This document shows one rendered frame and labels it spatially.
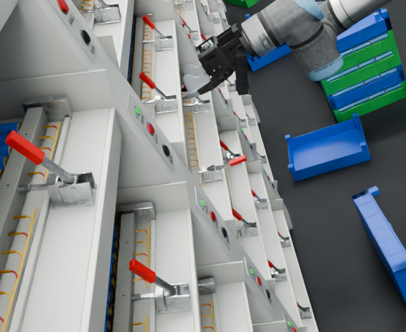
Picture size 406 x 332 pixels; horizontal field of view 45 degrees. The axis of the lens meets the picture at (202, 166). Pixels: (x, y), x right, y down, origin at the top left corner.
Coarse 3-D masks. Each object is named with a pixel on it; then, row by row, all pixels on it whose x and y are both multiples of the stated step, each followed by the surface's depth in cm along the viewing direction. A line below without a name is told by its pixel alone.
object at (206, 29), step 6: (204, 24) 199; (210, 24) 199; (204, 30) 201; (210, 30) 201; (204, 36) 186; (210, 36) 200; (210, 42) 196; (222, 84) 168; (222, 90) 166; (228, 96) 162; (228, 102) 153
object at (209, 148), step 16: (192, 64) 133; (208, 96) 129; (208, 128) 117; (192, 144) 113; (208, 144) 112; (208, 160) 108; (224, 176) 103; (208, 192) 99; (224, 192) 99; (224, 208) 95
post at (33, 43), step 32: (32, 0) 50; (64, 0) 58; (0, 32) 52; (32, 32) 52; (64, 32) 54; (0, 64) 54; (32, 64) 55; (64, 64) 55; (96, 64) 59; (128, 128) 61; (160, 128) 73; (128, 160) 64; (160, 160) 66; (192, 192) 74; (192, 224) 72; (224, 224) 85; (224, 256) 78; (256, 288) 87; (256, 320) 89
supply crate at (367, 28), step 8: (368, 16) 191; (384, 16) 175; (360, 24) 190; (368, 24) 187; (376, 24) 177; (384, 24) 177; (344, 32) 191; (352, 32) 188; (360, 32) 178; (368, 32) 179; (376, 32) 179; (384, 32) 179; (344, 40) 180; (352, 40) 180; (360, 40) 180; (344, 48) 182
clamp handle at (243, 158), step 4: (240, 156) 101; (244, 156) 100; (232, 160) 101; (236, 160) 100; (240, 160) 100; (244, 160) 100; (224, 164) 101; (228, 164) 101; (232, 164) 100; (236, 164) 101; (216, 168) 102; (220, 168) 101
